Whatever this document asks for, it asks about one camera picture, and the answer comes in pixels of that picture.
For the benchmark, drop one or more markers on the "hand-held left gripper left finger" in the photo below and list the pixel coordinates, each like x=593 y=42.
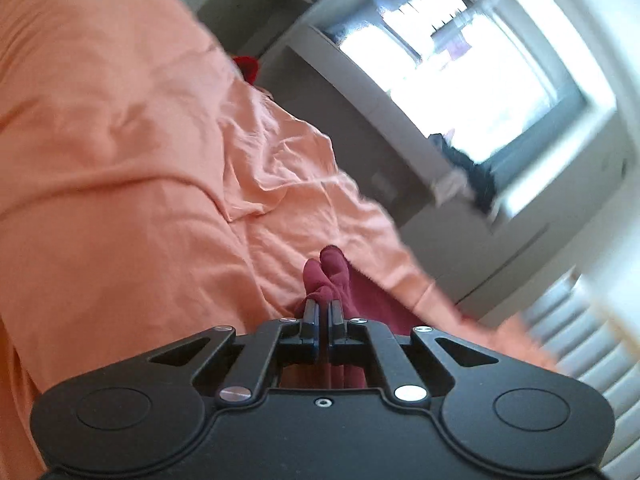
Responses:
x=312 y=322

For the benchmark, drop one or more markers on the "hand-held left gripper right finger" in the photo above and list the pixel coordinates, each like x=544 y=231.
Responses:
x=335 y=322

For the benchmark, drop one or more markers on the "maroon long-sleeve shirt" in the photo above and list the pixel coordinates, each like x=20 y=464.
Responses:
x=332 y=272

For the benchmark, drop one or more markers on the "pile of dark clothes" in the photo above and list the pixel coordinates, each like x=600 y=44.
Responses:
x=475 y=170

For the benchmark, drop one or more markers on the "white garment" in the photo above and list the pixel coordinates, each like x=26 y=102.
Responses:
x=452 y=182

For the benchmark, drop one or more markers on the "grey window seat cabinet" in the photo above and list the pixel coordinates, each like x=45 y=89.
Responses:
x=350 y=125

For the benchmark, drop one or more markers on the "orange duvet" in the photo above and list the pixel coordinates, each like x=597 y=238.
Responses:
x=125 y=160

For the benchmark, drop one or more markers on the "grey padded headboard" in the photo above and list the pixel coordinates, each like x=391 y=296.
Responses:
x=590 y=350

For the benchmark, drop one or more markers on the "red plush item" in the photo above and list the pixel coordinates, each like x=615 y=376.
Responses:
x=246 y=67

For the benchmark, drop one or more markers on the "window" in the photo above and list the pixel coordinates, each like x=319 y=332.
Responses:
x=450 y=75

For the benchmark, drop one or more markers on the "hanging purple garment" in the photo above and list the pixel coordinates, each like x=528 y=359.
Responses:
x=457 y=47

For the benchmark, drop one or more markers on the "open grey wardrobe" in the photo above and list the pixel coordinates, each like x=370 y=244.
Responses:
x=240 y=15

